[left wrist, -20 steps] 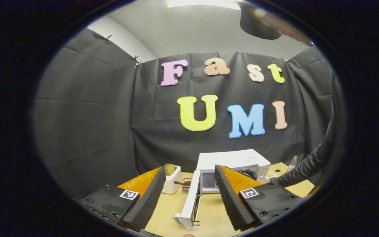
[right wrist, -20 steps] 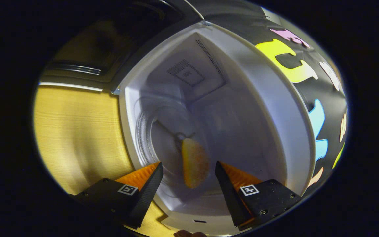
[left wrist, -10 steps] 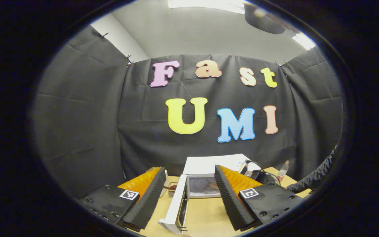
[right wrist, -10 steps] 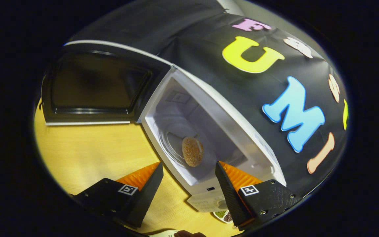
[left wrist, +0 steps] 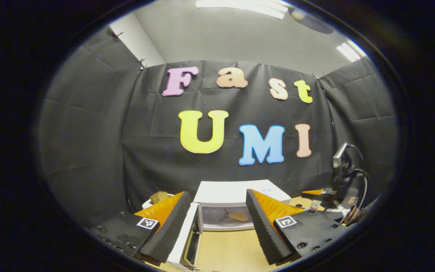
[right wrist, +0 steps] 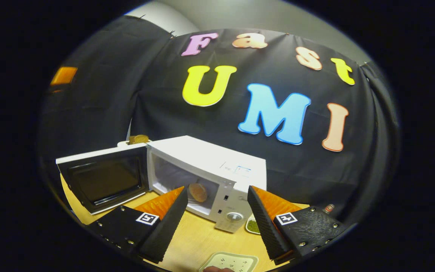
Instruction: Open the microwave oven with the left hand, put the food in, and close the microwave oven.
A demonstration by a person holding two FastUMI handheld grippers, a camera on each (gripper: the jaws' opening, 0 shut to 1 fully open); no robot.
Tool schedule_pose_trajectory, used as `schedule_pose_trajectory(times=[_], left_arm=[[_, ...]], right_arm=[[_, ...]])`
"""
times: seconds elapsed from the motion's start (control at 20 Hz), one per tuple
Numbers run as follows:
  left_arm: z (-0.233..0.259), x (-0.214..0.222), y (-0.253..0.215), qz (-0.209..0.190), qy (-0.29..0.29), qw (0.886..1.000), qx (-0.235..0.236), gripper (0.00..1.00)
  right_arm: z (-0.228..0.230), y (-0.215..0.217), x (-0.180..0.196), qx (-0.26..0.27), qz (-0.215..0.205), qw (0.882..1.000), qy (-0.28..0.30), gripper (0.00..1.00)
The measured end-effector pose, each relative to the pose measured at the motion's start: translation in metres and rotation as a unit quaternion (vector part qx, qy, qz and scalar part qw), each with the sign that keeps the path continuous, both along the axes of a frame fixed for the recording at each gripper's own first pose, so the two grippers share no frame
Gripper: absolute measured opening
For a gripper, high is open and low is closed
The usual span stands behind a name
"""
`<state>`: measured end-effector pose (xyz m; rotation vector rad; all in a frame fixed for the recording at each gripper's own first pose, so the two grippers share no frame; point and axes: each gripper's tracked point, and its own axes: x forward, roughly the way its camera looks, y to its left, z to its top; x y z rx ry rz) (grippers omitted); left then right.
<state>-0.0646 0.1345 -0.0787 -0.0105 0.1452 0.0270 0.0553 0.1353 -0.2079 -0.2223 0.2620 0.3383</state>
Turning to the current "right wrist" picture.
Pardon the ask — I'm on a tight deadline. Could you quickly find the brown toast slice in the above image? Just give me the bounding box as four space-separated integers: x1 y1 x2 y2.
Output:
128 134 150 145

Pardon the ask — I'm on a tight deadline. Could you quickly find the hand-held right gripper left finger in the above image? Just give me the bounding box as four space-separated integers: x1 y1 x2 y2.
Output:
86 186 188 264

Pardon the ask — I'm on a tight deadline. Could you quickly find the white microwave oven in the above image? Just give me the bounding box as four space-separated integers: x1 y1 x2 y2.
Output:
56 135 267 233

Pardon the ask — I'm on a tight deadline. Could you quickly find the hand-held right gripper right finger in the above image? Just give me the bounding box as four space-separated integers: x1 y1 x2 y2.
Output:
247 185 348 265

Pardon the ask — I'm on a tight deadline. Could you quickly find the round bread roll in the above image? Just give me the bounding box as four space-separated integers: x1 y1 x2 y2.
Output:
188 183 208 203

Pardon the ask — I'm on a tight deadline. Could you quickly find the square white speckled plate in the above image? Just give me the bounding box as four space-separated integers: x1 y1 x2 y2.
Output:
199 252 259 272

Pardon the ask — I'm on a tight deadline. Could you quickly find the divided white dish of beans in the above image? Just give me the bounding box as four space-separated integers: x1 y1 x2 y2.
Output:
245 214 262 235

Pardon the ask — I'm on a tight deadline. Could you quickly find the black backdrop cloth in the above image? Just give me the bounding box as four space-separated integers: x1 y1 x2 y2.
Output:
40 15 399 227

